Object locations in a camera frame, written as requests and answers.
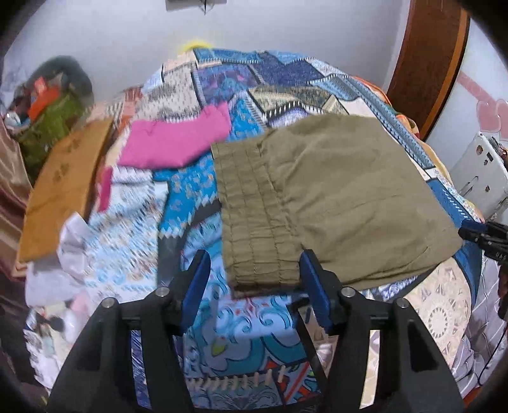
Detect white appliance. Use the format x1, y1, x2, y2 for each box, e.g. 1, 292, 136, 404
450, 132, 508, 223

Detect brown wooden headboard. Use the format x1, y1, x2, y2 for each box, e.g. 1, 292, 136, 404
386, 0, 471, 141

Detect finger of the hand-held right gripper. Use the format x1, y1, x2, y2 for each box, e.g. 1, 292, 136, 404
458, 221, 508, 265

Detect white crumpled plastic bags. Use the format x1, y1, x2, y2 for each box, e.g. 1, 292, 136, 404
24, 212, 94, 307

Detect pink folded garment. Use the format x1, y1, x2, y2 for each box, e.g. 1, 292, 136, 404
97, 102, 232, 212

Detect patchwork printed blanket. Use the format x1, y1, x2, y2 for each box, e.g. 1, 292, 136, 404
24, 48, 485, 411

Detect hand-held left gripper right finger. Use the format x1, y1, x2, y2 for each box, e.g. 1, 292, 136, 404
298, 249, 466, 413

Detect olive green pants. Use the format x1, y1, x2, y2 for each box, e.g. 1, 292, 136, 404
210, 114, 464, 299

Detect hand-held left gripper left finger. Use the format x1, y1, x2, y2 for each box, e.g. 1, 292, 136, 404
47, 249, 212, 413

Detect green bag with clutter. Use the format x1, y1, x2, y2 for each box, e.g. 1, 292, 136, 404
4, 56, 94, 184

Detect grey quilted bedsheet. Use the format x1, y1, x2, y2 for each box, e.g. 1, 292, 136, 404
451, 238, 508, 399

